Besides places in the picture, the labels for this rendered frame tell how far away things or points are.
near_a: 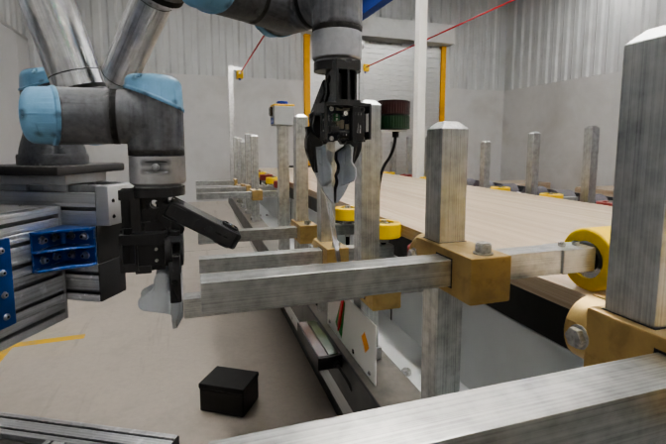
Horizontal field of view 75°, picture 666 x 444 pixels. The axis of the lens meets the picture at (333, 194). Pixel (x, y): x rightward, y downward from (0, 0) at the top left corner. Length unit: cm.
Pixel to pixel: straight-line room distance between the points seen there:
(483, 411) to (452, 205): 32
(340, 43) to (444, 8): 1021
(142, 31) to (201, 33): 782
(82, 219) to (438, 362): 85
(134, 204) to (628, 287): 56
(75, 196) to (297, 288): 79
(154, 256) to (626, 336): 54
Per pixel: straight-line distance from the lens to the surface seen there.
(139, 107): 63
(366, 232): 75
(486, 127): 1115
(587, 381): 28
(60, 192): 116
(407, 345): 108
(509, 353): 82
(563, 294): 66
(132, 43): 115
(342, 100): 62
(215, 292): 42
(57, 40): 79
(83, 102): 64
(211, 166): 870
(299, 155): 122
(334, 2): 66
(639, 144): 34
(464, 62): 1093
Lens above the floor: 108
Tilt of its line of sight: 6 degrees down
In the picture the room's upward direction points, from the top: straight up
